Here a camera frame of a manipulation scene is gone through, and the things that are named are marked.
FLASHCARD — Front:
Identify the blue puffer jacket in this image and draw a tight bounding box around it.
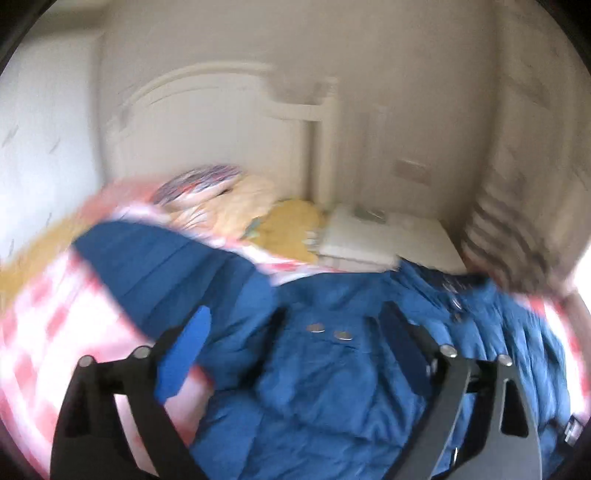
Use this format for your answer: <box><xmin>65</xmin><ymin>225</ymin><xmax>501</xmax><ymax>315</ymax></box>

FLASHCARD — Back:
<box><xmin>74</xmin><ymin>221</ymin><xmax>571</xmax><ymax>479</ymax></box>

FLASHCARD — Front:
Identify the pink white checkered bedsheet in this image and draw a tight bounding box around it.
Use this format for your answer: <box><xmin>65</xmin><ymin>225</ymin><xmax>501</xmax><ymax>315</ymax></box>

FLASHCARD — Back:
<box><xmin>1</xmin><ymin>180</ymin><xmax>590</xmax><ymax>479</ymax></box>

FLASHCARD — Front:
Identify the patterned window curtain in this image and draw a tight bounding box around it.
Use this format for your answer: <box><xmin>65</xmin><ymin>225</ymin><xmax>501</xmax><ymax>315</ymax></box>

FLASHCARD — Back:
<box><xmin>462</xmin><ymin>1</ymin><xmax>590</xmax><ymax>294</ymax></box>

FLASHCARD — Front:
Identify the white bedside table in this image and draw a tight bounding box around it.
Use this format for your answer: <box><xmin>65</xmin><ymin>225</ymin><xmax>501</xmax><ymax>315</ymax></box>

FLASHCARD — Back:
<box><xmin>318</xmin><ymin>205</ymin><xmax>466</xmax><ymax>273</ymax></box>

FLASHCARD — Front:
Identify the yellow pillow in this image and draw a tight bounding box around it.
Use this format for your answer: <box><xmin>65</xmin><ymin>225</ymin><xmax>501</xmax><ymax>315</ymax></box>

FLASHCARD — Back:
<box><xmin>170</xmin><ymin>174</ymin><xmax>277</xmax><ymax>240</ymax></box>

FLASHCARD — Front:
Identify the colourful patterned pillow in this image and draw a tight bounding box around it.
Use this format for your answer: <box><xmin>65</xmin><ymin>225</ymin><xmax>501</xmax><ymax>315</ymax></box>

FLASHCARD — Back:
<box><xmin>151</xmin><ymin>164</ymin><xmax>243</xmax><ymax>210</ymax></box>

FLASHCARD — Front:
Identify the yellow blanket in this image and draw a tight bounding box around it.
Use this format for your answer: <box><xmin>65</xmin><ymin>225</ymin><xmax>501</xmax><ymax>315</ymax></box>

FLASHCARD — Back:
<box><xmin>247</xmin><ymin>199</ymin><xmax>325</xmax><ymax>264</ymax></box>

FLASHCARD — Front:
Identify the white wardrobe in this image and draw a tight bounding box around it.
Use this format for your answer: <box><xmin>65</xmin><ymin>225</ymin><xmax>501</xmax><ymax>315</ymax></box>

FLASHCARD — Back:
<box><xmin>1</xmin><ymin>30</ymin><xmax>103</xmax><ymax>261</ymax></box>

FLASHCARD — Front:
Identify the white wooden headboard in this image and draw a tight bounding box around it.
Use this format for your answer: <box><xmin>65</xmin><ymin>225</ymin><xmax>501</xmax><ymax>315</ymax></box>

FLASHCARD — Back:
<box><xmin>102</xmin><ymin>61</ymin><xmax>339</xmax><ymax>210</ymax></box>

